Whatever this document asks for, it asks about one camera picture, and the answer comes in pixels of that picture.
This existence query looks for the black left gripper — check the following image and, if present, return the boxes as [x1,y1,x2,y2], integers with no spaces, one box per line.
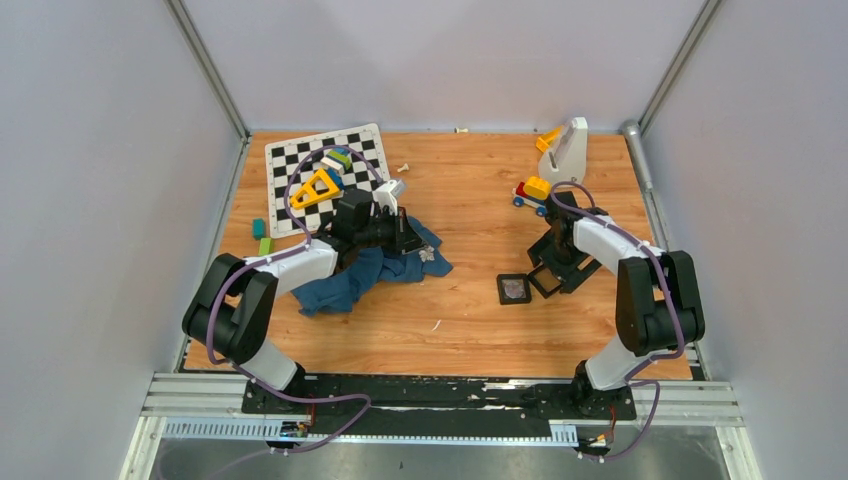
[355,206,428,256]

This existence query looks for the blue shirt garment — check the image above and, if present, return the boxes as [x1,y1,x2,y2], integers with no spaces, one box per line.
[291,216,453,317]

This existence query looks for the sparkly silver star brooch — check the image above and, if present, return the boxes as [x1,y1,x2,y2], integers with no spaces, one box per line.
[418,246,435,262]

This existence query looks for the black wire cube frame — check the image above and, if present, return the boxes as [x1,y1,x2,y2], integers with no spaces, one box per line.
[527,264,563,299]

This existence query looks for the black square frame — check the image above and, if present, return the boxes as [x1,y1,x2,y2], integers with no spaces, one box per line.
[496,273,532,305]

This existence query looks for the round metal brooch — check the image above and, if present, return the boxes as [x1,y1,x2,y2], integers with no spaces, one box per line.
[504,279,525,299]

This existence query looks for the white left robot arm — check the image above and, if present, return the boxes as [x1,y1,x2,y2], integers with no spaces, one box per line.
[182,189,428,413]

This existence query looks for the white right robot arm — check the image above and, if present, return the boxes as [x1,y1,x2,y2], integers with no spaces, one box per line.
[528,192,706,418]

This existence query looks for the colourful toy train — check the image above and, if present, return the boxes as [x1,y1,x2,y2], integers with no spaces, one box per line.
[512,176,552,217]

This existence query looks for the white wedge stand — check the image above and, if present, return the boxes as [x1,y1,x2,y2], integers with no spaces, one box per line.
[538,117,589,184]

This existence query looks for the stacked colour blocks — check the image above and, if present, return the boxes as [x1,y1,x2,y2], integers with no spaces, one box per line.
[320,148,353,189]

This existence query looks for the yellow plastic piece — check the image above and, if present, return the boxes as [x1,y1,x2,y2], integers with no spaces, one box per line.
[535,125,564,153]

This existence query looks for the black white checkerboard sheet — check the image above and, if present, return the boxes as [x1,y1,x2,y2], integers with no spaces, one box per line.
[265,123,391,239]

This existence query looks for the green block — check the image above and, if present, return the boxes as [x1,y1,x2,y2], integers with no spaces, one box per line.
[258,237,274,256]

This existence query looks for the teal block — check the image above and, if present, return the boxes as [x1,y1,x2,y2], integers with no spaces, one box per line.
[251,218,266,240]

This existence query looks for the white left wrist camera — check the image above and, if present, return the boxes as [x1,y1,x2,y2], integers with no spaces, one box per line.
[372,178,406,215]

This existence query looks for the yellow triangle frame toy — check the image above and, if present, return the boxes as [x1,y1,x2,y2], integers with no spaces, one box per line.
[289,168,343,210]

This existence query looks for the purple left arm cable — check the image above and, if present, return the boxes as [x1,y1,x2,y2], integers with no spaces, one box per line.
[206,145,387,457]

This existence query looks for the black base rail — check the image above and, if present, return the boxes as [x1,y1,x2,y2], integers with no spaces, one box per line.
[241,374,636,438]

